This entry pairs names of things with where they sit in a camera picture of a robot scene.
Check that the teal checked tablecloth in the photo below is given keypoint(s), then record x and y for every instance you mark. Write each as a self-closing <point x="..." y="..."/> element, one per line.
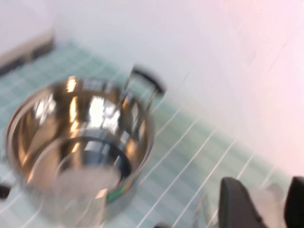
<point x="178" y="166"/>

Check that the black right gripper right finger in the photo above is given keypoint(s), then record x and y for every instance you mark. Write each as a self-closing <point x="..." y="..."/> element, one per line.
<point x="297" y="204"/>

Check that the beige side board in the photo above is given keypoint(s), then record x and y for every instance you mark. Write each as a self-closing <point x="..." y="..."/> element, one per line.
<point x="23" y="51"/>

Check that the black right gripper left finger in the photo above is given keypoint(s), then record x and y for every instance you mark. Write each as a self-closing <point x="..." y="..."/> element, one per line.
<point x="235" y="206"/>

